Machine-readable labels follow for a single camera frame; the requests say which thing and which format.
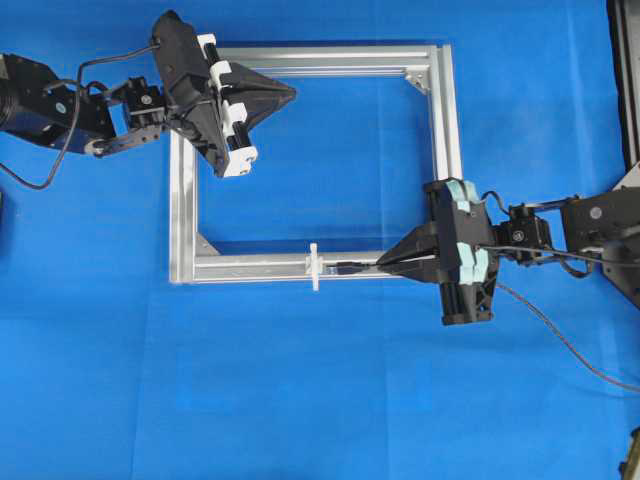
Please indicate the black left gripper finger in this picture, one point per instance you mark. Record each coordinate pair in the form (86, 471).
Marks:
(247, 84)
(261, 106)

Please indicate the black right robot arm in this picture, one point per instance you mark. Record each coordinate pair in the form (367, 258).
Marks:
(578, 233)

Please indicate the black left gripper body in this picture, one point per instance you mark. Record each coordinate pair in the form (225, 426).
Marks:
(197, 86)

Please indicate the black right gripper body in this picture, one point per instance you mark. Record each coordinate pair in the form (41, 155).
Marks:
(464, 234)

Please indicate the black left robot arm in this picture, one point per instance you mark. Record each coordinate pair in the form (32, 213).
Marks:
(69, 115)

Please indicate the white zip tie loop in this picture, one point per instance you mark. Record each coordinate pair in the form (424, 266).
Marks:
(314, 265)

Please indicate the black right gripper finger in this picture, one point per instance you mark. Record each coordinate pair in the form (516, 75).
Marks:
(425, 269)
(421, 241)

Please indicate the black frame at right edge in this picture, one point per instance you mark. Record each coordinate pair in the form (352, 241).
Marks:
(623, 18)

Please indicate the aluminium extrusion frame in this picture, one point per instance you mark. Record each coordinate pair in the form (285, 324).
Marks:
(428, 68)

